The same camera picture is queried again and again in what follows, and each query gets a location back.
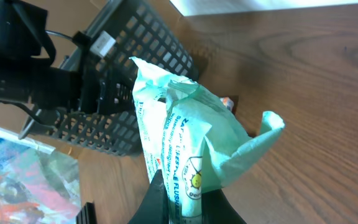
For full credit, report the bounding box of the colourful floor mat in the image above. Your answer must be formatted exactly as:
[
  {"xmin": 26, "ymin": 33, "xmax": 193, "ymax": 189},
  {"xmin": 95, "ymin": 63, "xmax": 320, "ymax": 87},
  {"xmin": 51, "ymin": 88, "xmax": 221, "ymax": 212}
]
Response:
[{"xmin": 0, "ymin": 138, "xmax": 81, "ymax": 223}]

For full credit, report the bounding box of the grey plastic mesh basket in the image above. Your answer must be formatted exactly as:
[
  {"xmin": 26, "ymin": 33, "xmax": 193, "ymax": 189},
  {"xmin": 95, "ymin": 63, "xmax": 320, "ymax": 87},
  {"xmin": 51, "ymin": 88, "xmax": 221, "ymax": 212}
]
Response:
[{"xmin": 19, "ymin": 0, "xmax": 199, "ymax": 156}]

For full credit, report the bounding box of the teal snack packet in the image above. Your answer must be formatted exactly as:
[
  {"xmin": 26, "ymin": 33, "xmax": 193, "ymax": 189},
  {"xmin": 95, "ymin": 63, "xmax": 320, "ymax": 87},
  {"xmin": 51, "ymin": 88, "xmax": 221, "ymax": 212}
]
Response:
[{"xmin": 132, "ymin": 57, "xmax": 285, "ymax": 223}]

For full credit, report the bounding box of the small orange tissue pack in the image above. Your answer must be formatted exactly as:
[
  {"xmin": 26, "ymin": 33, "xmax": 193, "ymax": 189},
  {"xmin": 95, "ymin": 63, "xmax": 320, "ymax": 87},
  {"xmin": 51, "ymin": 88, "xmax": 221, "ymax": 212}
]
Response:
[{"xmin": 220, "ymin": 97, "xmax": 235, "ymax": 111}]

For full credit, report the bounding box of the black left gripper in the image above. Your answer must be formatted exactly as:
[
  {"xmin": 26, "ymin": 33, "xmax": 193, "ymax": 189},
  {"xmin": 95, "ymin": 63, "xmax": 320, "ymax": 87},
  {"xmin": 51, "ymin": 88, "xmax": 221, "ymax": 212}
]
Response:
[{"xmin": 76, "ymin": 68, "xmax": 134, "ymax": 115}]

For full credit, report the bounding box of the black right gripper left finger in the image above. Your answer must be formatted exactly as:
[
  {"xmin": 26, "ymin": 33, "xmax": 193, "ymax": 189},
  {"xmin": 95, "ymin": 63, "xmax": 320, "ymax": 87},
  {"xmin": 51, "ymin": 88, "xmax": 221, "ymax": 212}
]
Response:
[{"xmin": 129, "ymin": 170, "xmax": 169, "ymax": 224}]

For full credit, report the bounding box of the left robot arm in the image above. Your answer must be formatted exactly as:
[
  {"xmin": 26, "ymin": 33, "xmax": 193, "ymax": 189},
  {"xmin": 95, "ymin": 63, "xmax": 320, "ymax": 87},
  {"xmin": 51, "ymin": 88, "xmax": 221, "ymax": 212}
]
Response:
[{"xmin": 0, "ymin": 1, "xmax": 134, "ymax": 115}]

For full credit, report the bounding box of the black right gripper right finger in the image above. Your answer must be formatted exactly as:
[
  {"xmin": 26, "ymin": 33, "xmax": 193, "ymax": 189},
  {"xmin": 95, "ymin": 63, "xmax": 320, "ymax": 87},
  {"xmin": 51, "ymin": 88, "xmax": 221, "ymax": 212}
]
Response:
[{"xmin": 201, "ymin": 189, "xmax": 246, "ymax": 224}]

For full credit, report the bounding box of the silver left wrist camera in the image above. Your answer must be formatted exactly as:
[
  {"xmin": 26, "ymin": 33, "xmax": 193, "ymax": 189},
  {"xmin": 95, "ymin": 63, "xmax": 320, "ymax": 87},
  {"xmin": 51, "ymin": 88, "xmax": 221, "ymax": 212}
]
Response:
[{"xmin": 90, "ymin": 30, "xmax": 116, "ymax": 58}]

